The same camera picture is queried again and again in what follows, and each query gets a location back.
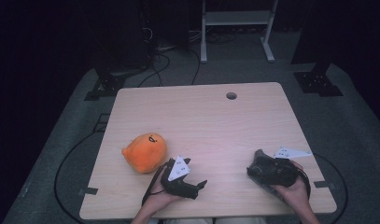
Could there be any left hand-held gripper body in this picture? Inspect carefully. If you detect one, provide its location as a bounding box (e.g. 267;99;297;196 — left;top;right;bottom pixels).
160;156;200;201

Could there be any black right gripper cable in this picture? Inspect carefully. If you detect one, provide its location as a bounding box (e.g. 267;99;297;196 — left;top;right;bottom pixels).
294;164;312;201

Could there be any orange plush toy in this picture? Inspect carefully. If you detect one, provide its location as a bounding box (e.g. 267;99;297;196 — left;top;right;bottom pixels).
120;133;168;175

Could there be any person's left hand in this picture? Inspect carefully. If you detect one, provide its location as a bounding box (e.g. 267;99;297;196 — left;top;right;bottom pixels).
143;167;180;215

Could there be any tangle of black cables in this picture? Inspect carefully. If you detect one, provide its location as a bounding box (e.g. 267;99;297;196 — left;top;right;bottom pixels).
136;26;202;89

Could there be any black floor cable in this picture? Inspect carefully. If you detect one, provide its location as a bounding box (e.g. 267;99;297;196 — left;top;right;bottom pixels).
53;130;111;224
312;151;349;224

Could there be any black tape strip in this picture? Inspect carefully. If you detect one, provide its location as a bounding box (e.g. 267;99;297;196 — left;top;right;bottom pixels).
313;180;337;190
77;187;99;197

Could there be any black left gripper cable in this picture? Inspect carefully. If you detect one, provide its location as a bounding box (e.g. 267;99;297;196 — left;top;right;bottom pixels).
141;163;167;207

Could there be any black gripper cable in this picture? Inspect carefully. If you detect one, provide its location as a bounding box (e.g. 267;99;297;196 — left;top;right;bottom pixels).
294;164;312;201
141;163;167;207

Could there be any white metal stand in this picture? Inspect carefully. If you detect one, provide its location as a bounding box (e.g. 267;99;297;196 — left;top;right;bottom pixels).
200;0;279;64

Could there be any black stand base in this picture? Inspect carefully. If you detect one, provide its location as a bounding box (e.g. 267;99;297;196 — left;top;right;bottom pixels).
83;63;149;102
290;59;345;98

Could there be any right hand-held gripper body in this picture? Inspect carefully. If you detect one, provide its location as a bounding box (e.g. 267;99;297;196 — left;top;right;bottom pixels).
255;146;314;189

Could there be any person's right hand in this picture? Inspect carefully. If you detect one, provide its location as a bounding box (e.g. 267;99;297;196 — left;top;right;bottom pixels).
269;161;311;213

